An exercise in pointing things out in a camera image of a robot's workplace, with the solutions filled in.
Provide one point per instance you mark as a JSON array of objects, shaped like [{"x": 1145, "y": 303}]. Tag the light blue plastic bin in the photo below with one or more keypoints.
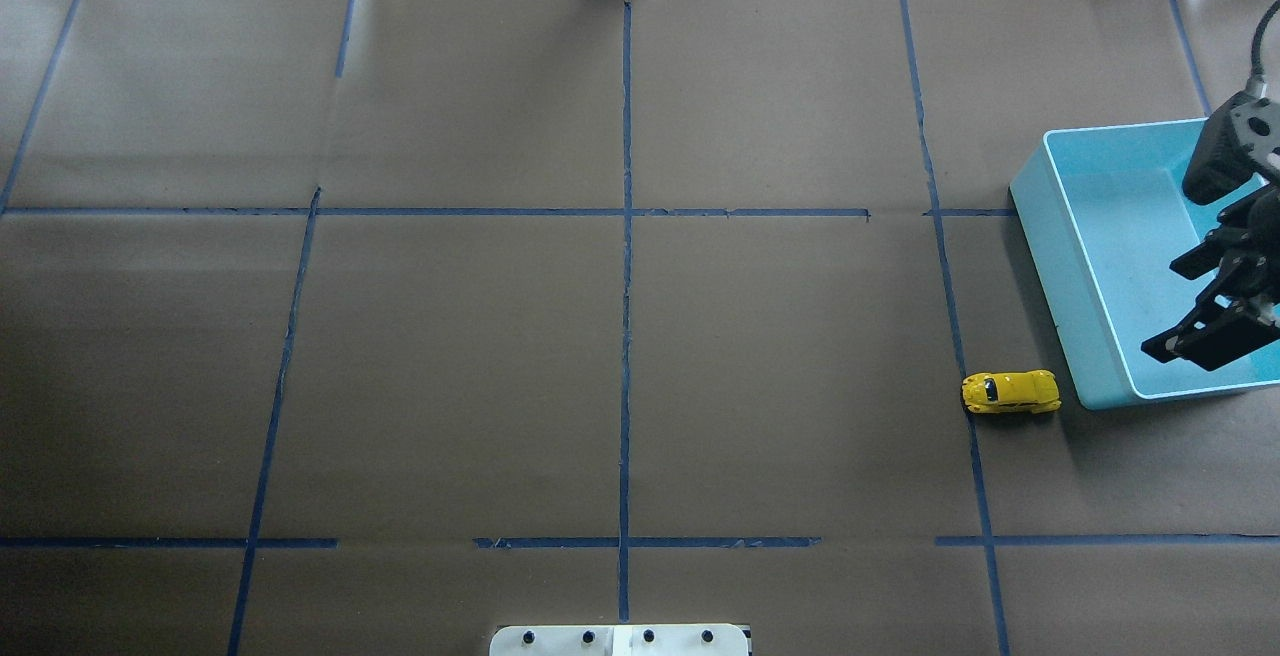
[{"x": 1103, "y": 213}]

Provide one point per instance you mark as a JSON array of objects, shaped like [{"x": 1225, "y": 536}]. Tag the yellow beetle toy car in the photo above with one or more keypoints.
[{"x": 1034, "y": 392}]

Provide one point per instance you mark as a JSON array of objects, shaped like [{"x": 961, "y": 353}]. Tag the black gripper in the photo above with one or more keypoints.
[{"x": 1243, "y": 281}]

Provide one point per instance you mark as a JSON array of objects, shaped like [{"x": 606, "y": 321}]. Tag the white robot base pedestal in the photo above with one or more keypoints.
[{"x": 623, "y": 639}]

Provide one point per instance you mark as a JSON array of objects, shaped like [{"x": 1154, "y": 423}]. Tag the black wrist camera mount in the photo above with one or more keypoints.
[{"x": 1238, "y": 142}]

